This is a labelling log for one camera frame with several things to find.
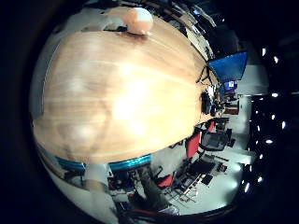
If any red office chair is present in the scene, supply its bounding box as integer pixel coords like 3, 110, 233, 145
185, 131, 202, 159

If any black device on table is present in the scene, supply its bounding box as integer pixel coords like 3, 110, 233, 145
200, 91, 213, 115

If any black tripod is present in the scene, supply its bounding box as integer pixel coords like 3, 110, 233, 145
195, 64, 216, 87

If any black office chair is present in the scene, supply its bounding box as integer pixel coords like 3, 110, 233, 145
199, 128, 234, 152

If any small lit monitor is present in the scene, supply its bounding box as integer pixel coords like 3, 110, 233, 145
224, 79, 237, 91

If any white table leg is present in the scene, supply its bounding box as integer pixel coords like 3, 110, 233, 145
83, 162, 120, 224

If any blue screen board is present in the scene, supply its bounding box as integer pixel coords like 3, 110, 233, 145
207, 51, 249, 84

